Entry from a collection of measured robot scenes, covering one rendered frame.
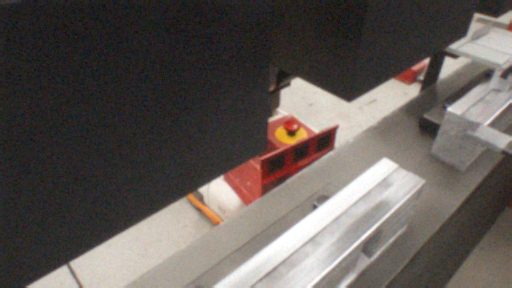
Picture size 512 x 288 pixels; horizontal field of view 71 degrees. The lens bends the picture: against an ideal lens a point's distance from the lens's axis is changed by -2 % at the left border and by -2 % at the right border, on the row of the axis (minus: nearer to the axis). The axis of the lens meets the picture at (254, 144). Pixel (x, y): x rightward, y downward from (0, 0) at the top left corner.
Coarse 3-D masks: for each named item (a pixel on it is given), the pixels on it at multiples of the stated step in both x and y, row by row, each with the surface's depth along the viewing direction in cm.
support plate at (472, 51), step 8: (472, 24) 77; (480, 24) 77; (472, 32) 73; (496, 32) 73; (504, 32) 74; (464, 40) 70; (448, 48) 68; (464, 48) 67; (472, 48) 67; (480, 48) 67; (488, 48) 67; (464, 56) 66; (472, 56) 65; (480, 56) 64; (488, 56) 64; (496, 56) 64; (504, 56) 64; (488, 64) 64; (496, 64) 63
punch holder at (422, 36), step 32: (288, 0) 19; (320, 0) 18; (352, 0) 16; (384, 0) 17; (416, 0) 19; (448, 0) 21; (288, 32) 20; (320, 32) 18; (352, 32) 17; (384, 32) 18; (416, 32) 20; (448, 32) 24; (288, 64) 21; (320, 64) 19; (352, 64) 18; (384, 64) 20; (416, 64) 22; (352, 96) 19
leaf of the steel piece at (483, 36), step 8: (488, 24) 71; (480, 32) 70; (488, 32) 73; (472, 40) 69; (480, 40) 70; (488, 40) 70; (496, 40) 70; (504, 40) 70; (496, 48) 67; (504, 48) 67
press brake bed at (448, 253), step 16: (496, 176) 69; (480, 192) 63; (496, 192) 87; (464, 208) 59; (480, 208) 79; (496, 208) 122; (464, 224) 71; (480, 224) 104; (448, 240) 65; (464, 240) 91; (480, 240) 151; (432, 256) 60; (448, 256) 80; (464, 256) 127; (416, 272) 56; (432, 272) 74; (448, 272) 109
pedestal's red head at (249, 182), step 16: (272, 128) 84; (304, 128) 84; (336, 128) 76; (272, 144) 81; (288, 144) 80; (304, 144) 72; (320, 144) 75; (256, 160) 87; (272, 160) 69; (288, 160) 72; (304, 160) 76; (224, 176) 86; (240, 176) 78; (256, 176) 71; (272, 176) 77; (288, 176) 80; (240, 192) 81; (256, 192) 74
